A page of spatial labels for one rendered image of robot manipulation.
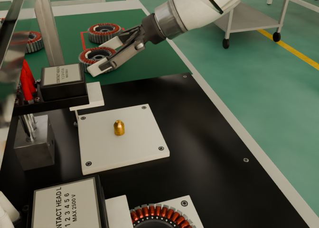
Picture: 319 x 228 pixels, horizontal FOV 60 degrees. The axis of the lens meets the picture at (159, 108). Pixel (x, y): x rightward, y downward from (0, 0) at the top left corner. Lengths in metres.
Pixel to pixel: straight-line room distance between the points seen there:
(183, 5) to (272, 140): 1.24
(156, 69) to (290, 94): 1.57
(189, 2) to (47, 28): 0.32
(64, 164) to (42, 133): 0.07
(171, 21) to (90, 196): 0.52
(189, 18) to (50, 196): 0.53
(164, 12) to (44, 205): 0.55
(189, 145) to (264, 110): 1.51
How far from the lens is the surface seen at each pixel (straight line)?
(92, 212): 0.26
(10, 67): 0.24
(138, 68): 0.80
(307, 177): 1.65
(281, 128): 1.88
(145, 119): 0.55
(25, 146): 0.49
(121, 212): 0.30
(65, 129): 0.58
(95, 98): 0.45
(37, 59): 0.92
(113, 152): 0.49
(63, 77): 0.44
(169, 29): 0.71
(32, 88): 0.45
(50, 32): 0.62
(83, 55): 0.82
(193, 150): 0.51
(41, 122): 0.52
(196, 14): 0.69
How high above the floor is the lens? 1.13
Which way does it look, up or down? 37 degrees down
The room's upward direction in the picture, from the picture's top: straight up
